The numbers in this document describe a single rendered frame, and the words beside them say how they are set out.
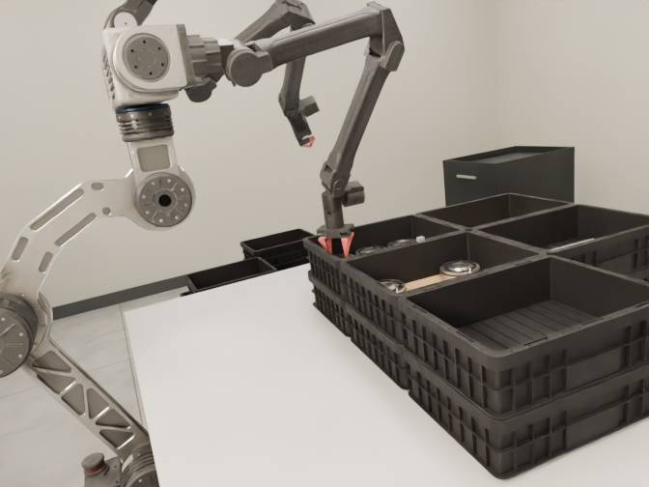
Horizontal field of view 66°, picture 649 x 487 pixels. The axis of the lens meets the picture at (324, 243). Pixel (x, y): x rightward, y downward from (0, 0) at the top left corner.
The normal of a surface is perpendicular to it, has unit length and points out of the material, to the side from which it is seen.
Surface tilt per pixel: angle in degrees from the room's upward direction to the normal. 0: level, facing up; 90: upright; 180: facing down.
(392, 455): 0
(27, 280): 90
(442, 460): 0
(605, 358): 90
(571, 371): 90
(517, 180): 90
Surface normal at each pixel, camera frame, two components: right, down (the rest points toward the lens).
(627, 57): -0.90, 0.22
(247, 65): 0.43, 0.57
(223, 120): 0.42, 0.19
